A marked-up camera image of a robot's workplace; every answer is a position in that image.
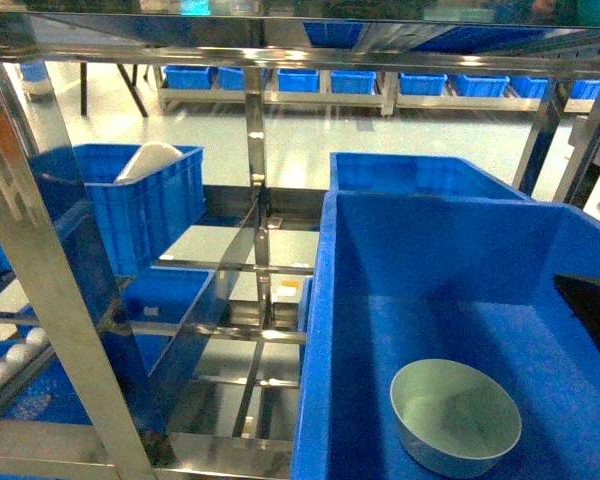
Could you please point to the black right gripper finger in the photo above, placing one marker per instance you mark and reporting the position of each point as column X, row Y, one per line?
column 582, row 295

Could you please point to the green bowl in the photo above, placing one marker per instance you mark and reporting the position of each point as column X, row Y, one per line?
column 452, row 419

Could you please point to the large blue bin holding bowl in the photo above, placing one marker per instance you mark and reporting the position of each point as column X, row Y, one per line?
column 401, row 278

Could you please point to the stainless steel roller shelf rack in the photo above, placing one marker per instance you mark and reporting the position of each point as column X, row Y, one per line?
column 61, row 261

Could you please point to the blue bin behind large bin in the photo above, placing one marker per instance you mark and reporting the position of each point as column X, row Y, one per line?
column 416, row 175

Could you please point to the background rack with blue bins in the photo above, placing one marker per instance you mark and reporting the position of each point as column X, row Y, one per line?
column 386, row 97

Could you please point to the blue crate with white plate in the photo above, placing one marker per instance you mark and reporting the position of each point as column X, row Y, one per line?
column 138, row 221

